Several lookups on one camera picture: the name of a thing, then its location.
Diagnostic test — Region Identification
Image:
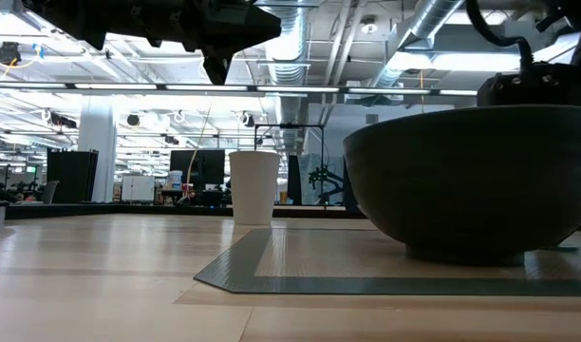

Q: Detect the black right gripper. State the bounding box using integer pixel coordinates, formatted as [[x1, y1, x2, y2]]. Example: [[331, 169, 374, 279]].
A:
[[476, 61, 581, 109]]

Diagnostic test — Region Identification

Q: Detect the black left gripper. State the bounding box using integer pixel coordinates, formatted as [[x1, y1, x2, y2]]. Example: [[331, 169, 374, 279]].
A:
[[190, 0, 283, 87]]

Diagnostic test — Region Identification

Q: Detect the dark bowl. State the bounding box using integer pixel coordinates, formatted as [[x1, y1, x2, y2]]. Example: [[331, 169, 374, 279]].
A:
[[343, 104, 581, 268]]

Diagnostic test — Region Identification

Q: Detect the long ceiling light bar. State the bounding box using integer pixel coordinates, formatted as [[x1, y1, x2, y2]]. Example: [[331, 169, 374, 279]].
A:
[[0, 81, 479, 98]]

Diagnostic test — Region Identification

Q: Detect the white paper cup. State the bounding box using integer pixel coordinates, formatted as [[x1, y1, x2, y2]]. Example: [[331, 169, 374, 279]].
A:
[[228, 150, 283, 226]]

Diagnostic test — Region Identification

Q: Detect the white pillar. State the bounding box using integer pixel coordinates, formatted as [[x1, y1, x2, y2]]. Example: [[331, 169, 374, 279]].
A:
[[77, 94, 118, 204]]

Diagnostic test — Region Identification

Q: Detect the black cabinet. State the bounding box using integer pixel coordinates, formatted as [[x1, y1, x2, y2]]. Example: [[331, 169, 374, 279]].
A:
[[46, 148, 100, 205]]

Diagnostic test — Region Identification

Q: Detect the grey chair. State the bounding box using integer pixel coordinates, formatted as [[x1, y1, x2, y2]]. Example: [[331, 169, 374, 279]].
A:
[[40, 180, 61, 205]]

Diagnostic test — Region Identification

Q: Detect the grey woven placemat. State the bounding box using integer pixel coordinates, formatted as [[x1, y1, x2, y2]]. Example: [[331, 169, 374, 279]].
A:
[[194, 227, 581, 298]]

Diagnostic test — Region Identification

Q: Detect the silver ventilation duct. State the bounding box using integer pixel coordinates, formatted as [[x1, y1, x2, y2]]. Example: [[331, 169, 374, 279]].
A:
[[256, 4, 311, 153]]

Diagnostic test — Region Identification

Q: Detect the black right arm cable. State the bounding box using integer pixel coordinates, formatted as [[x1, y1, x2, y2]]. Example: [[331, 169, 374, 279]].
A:
[[464, 0, 534, 72]]

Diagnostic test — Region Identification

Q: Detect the black metal frame rig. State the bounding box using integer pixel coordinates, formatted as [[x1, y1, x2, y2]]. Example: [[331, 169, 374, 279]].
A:
[[253, 123, 326, 206]]

